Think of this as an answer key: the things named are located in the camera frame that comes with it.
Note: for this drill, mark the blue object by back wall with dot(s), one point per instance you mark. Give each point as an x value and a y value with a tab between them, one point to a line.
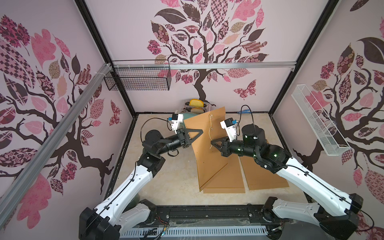
244	111

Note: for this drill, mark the white wire shelf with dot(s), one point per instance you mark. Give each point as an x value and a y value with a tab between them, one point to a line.
320	121

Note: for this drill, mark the black wire basket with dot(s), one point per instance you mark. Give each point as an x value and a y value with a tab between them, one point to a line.
139	75

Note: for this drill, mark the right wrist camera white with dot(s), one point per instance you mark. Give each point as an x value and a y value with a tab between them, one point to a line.
230	126

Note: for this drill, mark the aluminium rail back wall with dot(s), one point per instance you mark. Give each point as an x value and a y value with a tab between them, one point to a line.
203	66

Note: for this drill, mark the aluminium rail left wall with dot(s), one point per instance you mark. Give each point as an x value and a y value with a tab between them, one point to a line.
26	178

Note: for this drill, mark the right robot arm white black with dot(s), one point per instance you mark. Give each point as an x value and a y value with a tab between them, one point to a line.
334	211

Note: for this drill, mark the mint green toaster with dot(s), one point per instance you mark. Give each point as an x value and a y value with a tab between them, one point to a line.
195	107

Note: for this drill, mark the brown file bag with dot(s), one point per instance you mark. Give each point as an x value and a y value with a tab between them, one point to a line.
261	179
228	180
209	159

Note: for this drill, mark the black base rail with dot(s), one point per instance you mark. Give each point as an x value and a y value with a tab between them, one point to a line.
215	216

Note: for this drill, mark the front bread slice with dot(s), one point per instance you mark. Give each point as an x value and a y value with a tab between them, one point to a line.
197	111

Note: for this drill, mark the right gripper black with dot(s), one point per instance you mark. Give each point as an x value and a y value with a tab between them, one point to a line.
226	146

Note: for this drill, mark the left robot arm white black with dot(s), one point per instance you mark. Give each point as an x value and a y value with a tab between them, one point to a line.
111	218

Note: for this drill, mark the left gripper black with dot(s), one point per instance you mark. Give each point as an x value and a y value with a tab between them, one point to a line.
183	132

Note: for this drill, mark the white slotted cable duct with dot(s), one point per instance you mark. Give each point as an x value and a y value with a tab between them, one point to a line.
193	232

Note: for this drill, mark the aluminium rail wall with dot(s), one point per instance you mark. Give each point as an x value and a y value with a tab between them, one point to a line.
203	66
26	178

